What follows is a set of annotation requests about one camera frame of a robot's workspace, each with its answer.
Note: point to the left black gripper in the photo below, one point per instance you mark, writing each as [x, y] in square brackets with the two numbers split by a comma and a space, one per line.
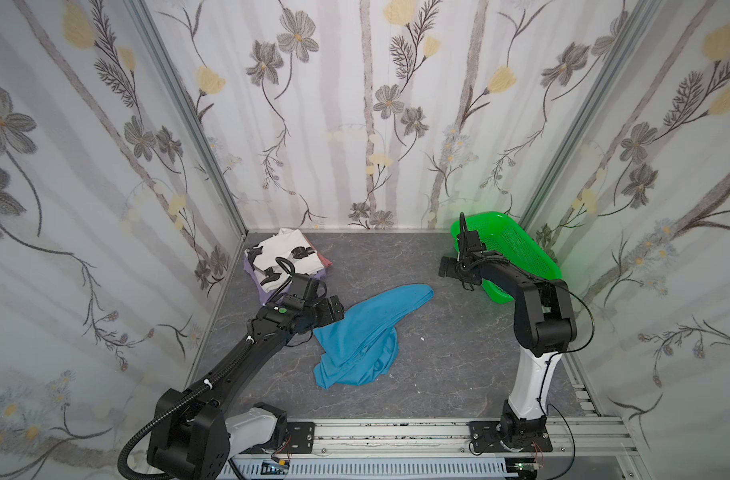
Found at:
[330, 309]

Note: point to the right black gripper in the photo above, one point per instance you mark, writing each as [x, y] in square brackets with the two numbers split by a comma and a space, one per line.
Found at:
[452, 268]

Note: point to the green plastic basket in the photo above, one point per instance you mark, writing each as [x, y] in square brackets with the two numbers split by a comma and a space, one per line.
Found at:
[501, 233]

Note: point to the blue t shirt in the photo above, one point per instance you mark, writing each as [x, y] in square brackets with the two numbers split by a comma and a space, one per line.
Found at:
[364, 345]

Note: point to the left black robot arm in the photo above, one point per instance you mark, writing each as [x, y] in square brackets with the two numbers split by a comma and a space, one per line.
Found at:
[191, 436]

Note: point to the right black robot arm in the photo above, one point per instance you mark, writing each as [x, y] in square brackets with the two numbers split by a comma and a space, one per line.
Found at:
[544, 326]

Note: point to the red folded shirt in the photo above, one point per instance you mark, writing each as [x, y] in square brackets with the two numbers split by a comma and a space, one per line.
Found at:
[325, 262]

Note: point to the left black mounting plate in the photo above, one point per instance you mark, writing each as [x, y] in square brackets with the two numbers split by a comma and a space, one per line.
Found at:
[293, 438]

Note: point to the black mounting plate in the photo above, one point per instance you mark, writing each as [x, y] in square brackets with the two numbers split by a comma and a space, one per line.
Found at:
[293, 438]
[488, 437]

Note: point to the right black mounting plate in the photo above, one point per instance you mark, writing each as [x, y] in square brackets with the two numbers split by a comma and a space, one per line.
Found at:
[488, 437]

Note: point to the white slotted cable duct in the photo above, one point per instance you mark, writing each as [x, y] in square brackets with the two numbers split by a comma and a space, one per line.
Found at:
[364, 468]

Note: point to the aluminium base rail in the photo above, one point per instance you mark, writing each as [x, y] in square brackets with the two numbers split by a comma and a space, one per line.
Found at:
[583, 447]

